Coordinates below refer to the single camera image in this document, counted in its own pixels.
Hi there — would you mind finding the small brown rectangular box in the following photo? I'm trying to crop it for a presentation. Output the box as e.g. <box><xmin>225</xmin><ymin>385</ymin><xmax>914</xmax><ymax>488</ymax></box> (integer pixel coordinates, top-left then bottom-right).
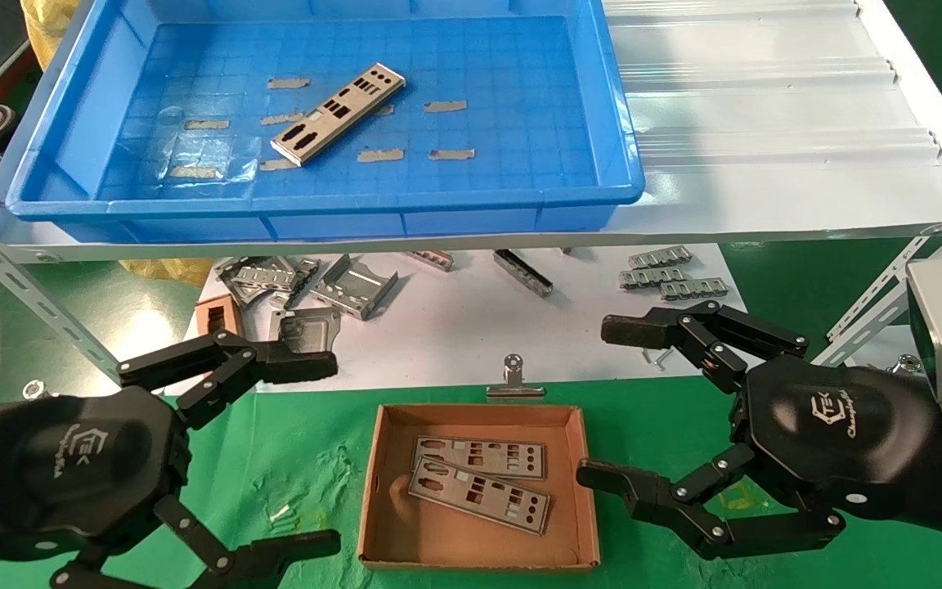
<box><xmin>195</xmin><ymin>294</ymin><xmax>244</xmax><ymax>339</ymax></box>

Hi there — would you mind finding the shallow brown cardboard box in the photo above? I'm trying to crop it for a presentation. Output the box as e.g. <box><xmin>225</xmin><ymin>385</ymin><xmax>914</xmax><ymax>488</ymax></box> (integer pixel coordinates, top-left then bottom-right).
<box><xmin>358</xmin><ymin>402</ymin><xmax>601</xmax><ymax>571</ymax></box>

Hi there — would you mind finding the blue plastic tray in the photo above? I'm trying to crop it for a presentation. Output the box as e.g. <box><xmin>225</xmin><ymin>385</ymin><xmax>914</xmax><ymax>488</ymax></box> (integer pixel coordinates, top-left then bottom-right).
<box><xmin>5</xmin><ymin>0</ymin><xmax>646</xmax><ymax>244</ymax></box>

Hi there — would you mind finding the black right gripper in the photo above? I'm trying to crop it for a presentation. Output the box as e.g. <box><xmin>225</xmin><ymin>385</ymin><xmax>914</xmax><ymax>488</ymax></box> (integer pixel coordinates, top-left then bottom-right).
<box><xmin>576</xmin><ymin>300</ymin><xmax>942</xmax><ymax>562</ymax></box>

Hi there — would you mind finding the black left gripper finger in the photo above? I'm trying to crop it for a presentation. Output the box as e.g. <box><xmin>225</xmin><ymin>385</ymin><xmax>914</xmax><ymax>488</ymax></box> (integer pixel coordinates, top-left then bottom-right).
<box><xmin>116</xmin><ymin>330</ymin><xmax>339</xmax><ymax>430</ymax></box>

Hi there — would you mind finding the small slotted metal bracket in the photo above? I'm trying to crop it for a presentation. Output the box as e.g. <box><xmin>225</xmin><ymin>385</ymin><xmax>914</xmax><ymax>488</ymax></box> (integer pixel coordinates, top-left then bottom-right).
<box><xmin>404</xmin><ymin>250</ymin><xmax>455</xmax><ymax>272</ymax></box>

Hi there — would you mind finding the white board sheet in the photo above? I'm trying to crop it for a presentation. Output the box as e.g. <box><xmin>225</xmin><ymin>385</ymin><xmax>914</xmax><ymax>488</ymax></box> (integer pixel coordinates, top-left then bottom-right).
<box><xmin>164</xmin><ymin>243</ymin><xmax>751</xmax><ymax>395</ymax></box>

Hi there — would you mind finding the clear plastic film patch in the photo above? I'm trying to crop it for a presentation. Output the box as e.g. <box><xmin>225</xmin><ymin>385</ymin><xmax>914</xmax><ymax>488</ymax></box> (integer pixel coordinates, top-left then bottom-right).
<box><xmin>123</xmin><ymin>131</ymin><xmax>263</xmax><ymax>193</ymax></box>

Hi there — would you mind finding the green table cloth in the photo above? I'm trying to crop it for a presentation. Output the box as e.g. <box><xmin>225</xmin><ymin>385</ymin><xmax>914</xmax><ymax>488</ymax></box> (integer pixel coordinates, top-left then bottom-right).
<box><xmin>0</xmin><ymin>376</ymin><xmax>942</xmax><ymax>589</ymax></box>

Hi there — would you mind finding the perforated steel angle brace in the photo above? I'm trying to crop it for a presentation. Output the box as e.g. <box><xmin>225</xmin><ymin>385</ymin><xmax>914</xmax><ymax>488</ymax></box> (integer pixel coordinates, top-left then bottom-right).
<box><xmin>0</xmin><ymin>209</ymin><xmax>127</xmax><ymax>387</ymax></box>
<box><xmin>814</xmin><ymin>217</ymin><xmax>942</xmax><ymax>369</ymax></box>

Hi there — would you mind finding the grey metal link strip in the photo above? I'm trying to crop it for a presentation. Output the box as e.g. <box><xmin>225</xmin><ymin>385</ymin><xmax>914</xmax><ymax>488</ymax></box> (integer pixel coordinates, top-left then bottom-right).
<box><xmin>628</xmin><ymin>245</ymin><xmax>693</xmax><ymax>269</ymax></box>
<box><xmin>620</xmin><ymin>266</ymin><xmax>689</xmax><ymax>290</ymax></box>
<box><xmin>659</xmin><ymin>278</ymin><xmax>728</xmax><ymax>301</ymax></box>

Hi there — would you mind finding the grey metal bracket frame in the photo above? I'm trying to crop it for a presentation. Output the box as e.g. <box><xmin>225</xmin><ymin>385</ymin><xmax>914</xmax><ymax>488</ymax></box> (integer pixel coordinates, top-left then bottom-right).
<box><xmin>218</xmin><ymin>256</ymin><xmax>302</xmax><ymax>308</ymax></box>
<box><xmin>271</xmin><ymin>256</ymin><xmax>323</xmax><ymax>310</ymax></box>

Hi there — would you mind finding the white corrugated metal shelf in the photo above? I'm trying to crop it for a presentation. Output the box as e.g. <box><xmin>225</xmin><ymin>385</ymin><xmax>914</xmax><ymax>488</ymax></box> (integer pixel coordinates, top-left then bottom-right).
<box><xmin>0</xmin><ymin>0</ymin><xmax>942</xmax><ymax>264</ymax></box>

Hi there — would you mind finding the dark slotted metal bar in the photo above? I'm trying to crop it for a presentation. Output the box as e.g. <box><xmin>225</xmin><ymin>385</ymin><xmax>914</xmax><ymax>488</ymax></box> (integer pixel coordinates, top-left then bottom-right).
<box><xmin>493</xmin><ymin>250</ymin><xmax>554</xmax><ymax>297</ymax></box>

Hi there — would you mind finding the bent sheet metal bracket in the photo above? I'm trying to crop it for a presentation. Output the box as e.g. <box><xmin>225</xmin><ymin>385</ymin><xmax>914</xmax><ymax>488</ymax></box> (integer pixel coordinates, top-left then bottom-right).
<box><xmin>310</xmin><ymin>254</ymin><xmax>400</xmax><ymax>321</ymax></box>

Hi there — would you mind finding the square metal bracket plate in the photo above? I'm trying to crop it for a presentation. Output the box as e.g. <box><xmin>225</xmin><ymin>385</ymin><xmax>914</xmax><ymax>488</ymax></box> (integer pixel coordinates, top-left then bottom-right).
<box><xmin>269</xmin><ymin>307</ymin><xmax>343</xmax><ymax>357</ymax></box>

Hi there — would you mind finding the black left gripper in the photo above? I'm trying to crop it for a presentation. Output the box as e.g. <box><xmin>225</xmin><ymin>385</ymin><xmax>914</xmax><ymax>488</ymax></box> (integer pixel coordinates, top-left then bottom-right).
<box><xmin>0</xmin><ymin>386</ymin><xmax>343</xmax><ymax>589</ymax></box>

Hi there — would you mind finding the silver metal I/O shield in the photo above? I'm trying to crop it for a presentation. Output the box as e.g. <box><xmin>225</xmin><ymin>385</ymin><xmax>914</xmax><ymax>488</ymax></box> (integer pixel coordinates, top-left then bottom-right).
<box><xmin>270</xmin><ymin>63</ymin><xmax>406</xmax><ymax>167</ymax></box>
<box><xmin>414</xmin><ymin>436</ymin><xmax>548</xmax><ymax>481</ymax></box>
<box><xmin>407</xmin><ymin>456</ymin><xmax>554</xmax><ymax>537</ymax></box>

